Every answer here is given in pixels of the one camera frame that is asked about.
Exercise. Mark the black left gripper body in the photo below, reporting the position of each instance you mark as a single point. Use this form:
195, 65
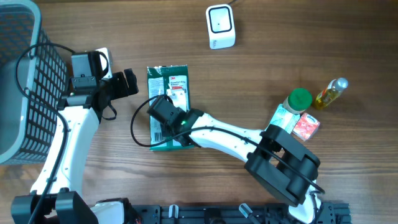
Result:
119, 87

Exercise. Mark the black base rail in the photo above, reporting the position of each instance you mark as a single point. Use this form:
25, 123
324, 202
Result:
278, 213

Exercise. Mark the black plastic mesh basket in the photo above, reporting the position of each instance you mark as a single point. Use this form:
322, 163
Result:
31, 71

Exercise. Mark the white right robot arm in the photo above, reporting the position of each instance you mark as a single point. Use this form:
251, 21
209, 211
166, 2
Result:
282, 165

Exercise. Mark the yellow liquid bottle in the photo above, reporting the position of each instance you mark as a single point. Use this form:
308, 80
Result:
335, 88

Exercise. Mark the small green white jar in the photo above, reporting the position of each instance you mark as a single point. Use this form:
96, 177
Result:
298, 101

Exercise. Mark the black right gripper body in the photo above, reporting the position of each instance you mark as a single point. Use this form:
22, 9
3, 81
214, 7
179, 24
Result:
171, 127

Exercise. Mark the green 3M glove package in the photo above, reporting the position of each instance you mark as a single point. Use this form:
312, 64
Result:
159, 79

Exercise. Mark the red tissue pack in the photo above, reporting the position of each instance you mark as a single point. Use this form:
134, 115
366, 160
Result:
306, 127

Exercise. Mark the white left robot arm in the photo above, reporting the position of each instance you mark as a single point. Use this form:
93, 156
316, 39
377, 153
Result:
55, 197

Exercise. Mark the white barcode scanner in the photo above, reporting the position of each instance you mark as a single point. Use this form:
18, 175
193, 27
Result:
220, 24

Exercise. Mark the teal white small packet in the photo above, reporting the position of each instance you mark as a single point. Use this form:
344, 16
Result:
284, 119

